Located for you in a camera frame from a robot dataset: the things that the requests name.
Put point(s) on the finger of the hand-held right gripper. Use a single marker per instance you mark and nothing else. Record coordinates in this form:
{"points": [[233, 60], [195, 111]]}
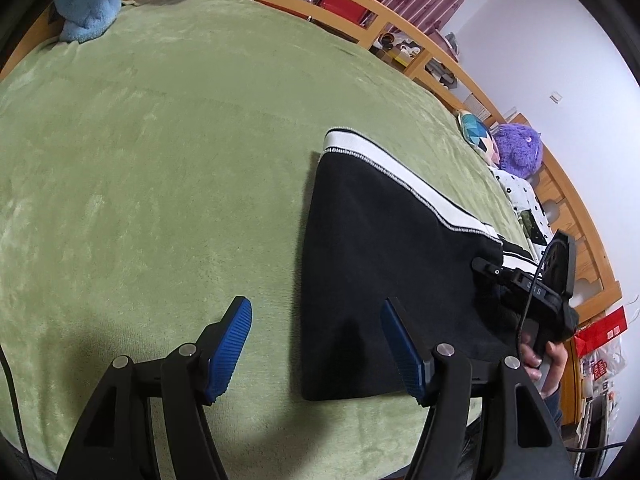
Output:
{"points": [[495, 271]]}

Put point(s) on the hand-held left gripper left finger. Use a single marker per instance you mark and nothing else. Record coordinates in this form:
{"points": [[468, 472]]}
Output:
{"points": [[227, 355]]}

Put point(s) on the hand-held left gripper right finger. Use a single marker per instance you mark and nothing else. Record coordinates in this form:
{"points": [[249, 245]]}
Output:
{"points": [[405, 355]]}

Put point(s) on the black pants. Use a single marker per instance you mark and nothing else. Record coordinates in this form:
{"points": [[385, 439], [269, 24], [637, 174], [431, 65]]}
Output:
{"points": [[375, 260]]}

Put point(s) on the person's right hand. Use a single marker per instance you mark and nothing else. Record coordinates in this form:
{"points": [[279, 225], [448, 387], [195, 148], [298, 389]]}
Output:
{"points": [[552, 365]]}

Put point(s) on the white dotted pillow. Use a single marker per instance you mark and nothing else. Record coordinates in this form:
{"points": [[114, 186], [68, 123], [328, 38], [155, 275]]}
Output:
{"points": [[522, 195]]}

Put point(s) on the white plastic bag red print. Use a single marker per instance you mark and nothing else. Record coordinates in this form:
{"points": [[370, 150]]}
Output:
{"points": [[602, 367]]}

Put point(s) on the purple plush toy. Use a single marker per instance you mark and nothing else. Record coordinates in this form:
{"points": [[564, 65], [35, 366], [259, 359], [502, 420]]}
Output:
{"points": [[517, 147]]}

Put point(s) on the geometric patterned pillow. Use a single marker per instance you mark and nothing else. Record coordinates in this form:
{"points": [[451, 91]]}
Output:
{"points": [[475, 132]]}

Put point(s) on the green fleece blanket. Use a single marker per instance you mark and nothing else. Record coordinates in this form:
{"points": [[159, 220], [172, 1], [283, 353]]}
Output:
{"points": [[175, 160]]}

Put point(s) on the light blue fleece robe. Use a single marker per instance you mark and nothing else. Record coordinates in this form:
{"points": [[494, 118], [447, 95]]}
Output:
{"points": [[92, 5]]}

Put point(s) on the wooden bed frame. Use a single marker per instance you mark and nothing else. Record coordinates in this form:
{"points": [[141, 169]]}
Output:
{"points": [[592, 255]]}

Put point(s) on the white wall switch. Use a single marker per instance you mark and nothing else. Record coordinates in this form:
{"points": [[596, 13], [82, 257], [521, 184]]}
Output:
{"points": [[555, 97]]}

